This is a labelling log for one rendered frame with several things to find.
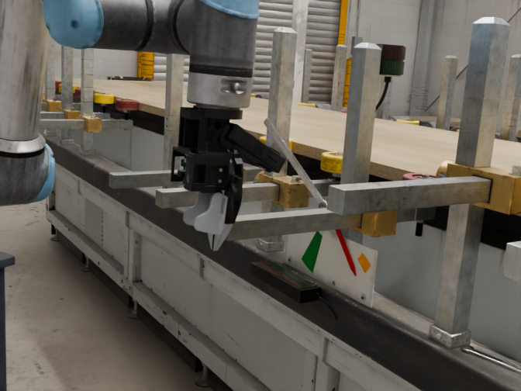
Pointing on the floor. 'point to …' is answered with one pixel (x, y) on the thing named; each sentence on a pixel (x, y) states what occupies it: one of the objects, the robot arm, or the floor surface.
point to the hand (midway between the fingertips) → (219, 241)
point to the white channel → (300, 10)
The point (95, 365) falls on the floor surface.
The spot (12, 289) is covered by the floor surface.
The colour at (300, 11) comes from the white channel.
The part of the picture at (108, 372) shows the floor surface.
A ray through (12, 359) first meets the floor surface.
